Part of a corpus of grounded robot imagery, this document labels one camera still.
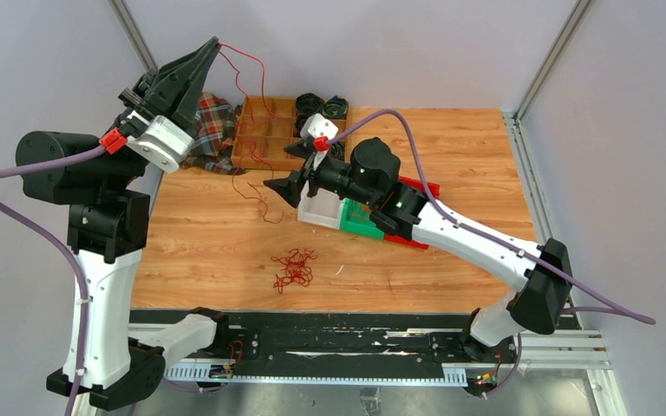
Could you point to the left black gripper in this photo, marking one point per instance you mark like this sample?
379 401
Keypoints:
170 82

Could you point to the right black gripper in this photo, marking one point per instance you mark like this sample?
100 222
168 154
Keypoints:
289 188

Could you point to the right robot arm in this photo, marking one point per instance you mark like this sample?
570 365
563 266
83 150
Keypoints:
532 271

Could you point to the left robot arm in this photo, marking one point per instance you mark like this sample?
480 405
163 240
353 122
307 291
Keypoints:
108 228

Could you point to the rolled dark sock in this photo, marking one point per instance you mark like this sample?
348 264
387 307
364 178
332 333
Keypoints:
309 104
337 151

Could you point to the white plastic bin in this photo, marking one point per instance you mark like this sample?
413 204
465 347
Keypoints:
324 209

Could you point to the plaid cloth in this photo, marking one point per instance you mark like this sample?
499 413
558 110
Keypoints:
213 142

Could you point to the wooden compartment tray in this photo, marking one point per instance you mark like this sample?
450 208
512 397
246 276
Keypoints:
265 127

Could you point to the rolled teal sock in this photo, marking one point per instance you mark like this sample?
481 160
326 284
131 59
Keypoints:
335 108

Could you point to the green plastic bin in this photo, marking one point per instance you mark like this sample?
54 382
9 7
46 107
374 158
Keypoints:
355 219

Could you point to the red plastic bin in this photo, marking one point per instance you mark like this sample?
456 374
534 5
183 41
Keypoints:
417 184

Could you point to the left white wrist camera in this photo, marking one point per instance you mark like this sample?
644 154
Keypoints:
159 141

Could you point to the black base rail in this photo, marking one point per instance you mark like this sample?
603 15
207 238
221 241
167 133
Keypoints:
350 345

